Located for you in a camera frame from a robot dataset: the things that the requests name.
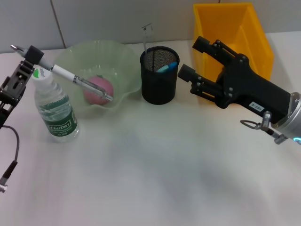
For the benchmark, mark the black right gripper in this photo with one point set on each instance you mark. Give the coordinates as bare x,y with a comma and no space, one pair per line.
247,87

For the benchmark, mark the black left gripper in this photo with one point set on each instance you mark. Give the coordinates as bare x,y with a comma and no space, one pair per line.
13,94

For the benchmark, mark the grey white pen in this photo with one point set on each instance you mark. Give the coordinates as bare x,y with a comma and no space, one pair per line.
63,71

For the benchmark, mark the blue scissors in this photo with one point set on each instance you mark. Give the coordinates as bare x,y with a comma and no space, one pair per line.
165,67

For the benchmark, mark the clear green-label water bottle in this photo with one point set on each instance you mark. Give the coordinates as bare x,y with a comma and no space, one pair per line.
57,117

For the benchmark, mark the clear plastic ruler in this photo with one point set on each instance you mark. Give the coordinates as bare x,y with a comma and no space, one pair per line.
147,35

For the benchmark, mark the pink peach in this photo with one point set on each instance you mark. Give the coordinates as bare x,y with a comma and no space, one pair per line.
94,96

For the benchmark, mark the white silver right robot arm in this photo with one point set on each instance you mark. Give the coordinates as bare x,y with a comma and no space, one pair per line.
292,117

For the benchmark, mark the green glass fruit plate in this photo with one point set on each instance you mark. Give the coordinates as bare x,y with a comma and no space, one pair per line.
68,56

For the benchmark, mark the black mesh pen cup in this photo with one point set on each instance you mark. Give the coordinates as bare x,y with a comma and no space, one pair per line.
158,84

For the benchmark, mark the yellow plastic bin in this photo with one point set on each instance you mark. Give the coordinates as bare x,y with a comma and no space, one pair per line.
254,35

